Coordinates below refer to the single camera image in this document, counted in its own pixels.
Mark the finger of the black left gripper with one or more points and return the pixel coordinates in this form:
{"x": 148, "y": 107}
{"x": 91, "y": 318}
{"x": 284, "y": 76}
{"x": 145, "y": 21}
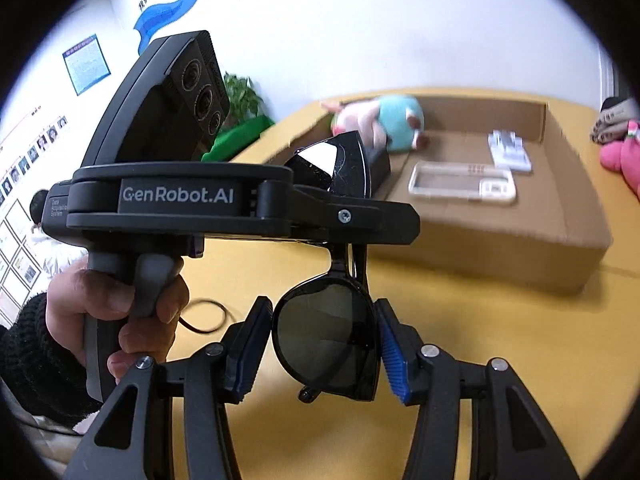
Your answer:
{"x": 337, "y": 165}

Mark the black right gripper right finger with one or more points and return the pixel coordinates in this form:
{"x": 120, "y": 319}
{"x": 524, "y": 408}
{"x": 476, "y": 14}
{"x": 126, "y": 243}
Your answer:
{"x": 511, "y": 436}

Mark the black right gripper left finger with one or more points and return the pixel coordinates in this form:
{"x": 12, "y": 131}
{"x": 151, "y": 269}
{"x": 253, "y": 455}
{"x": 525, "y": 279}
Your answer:
{"x": 131, "y": 438}

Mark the black charger box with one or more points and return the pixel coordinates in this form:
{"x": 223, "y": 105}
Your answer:
{"x": 379, "y": 167}

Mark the pig plush teal shirt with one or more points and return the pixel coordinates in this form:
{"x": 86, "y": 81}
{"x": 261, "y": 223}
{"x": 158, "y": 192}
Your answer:
{"x": 394, "y": 121}

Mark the black sunglasses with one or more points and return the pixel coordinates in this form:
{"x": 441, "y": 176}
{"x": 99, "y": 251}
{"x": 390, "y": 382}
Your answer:
{"x": 325, "y": 330}

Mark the white folding phone stand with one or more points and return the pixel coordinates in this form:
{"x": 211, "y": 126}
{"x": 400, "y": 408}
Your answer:
{"x": 508, "y": 151}

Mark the black knit sleeve forearm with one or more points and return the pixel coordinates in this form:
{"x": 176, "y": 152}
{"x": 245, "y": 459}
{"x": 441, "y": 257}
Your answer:
{"x": 45, "y": 378}

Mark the person's left hand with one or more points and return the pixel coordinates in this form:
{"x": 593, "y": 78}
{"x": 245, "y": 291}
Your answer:
{"x": 77, "y": 293}

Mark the green cloth covered bench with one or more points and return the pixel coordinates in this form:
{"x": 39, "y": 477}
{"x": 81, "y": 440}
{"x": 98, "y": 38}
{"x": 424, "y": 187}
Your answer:
{"x": 232, "y": 142}

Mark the green potted plant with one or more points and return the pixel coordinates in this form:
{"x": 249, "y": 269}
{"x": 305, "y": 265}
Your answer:
{"x": 243, "y": 98}

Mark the shallow cardboard box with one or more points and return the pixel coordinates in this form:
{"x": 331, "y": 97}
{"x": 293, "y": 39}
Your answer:
{"x": 552, "y": 234}

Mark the pink plush toy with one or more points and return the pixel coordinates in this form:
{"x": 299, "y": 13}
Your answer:
{"x": 622, "y": 157}

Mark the blue wall poster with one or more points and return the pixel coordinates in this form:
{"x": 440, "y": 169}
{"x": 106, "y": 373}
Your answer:
{"x": 85, "y": 64}

